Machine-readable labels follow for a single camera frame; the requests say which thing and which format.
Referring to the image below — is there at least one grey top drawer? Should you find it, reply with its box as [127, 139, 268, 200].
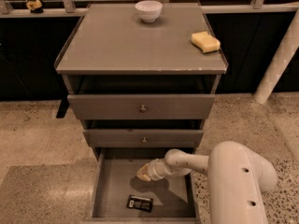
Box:
[68, 94, 215, 120]

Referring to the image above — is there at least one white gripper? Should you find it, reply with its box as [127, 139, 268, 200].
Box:
[136, 159, 191, 181]

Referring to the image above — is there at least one yellow sponge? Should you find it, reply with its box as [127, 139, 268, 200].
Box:
[192, 31, 221, 53]

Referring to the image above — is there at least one round drawer knob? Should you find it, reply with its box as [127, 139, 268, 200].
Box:
[141, 137, 148, 144]
[139, 105, 147, 113]

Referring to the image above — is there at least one round top drawer knob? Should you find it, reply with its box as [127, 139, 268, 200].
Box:
[139, 105, 147, 113]

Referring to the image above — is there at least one round middle drawer knob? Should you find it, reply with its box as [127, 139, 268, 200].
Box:
[141, 137, 148, 144]

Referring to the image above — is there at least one white ceramic bowl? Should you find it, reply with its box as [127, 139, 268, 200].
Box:
[135, 0, 163, 22]

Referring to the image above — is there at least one metal railing frame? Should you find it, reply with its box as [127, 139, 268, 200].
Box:
[0, 0, 299, 19]

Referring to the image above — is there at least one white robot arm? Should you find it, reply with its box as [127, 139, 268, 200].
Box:
[136, 141, 278, 224]

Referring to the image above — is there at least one small yellow black object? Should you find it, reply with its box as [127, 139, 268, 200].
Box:
[26, 0, 43, 13]

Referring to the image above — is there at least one grey middle drawer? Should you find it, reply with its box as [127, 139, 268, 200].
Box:
[83, 129, 203, 147]

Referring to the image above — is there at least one grey open bottom drawer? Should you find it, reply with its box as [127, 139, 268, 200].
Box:
[84, 147, 201, 224]

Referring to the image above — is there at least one white diagonal post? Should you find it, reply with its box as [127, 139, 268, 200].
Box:
[253, 10, 299, 105]

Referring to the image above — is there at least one grey drawer cabinet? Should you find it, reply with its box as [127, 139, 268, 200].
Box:
[53, 1, 229, 161]

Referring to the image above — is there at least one black rxbar chocolate bar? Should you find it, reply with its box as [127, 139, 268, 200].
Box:
[126, 195, 153, 212]

